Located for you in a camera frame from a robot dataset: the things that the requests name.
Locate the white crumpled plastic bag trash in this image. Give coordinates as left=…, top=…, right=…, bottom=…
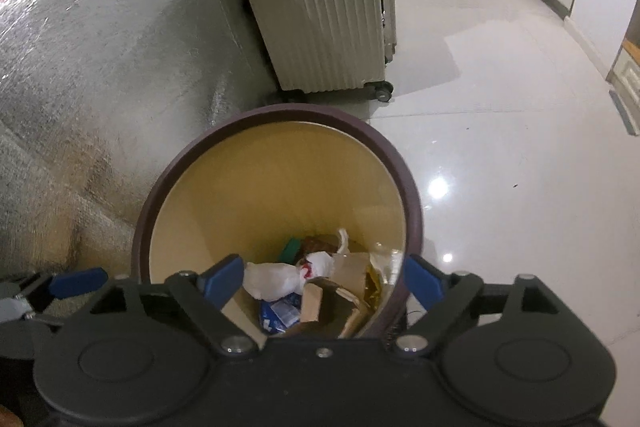
left=243, top=229, right=349, bottom=301

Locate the blue white wrapper trash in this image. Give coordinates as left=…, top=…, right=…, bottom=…
left=259, top=293, right=302, bottom=335

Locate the green packaging trash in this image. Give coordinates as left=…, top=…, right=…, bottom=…
left=279, top=237, right=302, bottom=265

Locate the brown rimmed yellow trash bin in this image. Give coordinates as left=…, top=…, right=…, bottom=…
left=131, top=102, right=424, bottom=341

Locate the brown cardboard trash piece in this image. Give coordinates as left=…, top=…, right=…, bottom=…
left=281, top=253, right=381, bottom=339

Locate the cream hard-shell suitcase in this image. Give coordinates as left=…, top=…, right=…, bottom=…
left=248, top=0, right=394, bottom=103

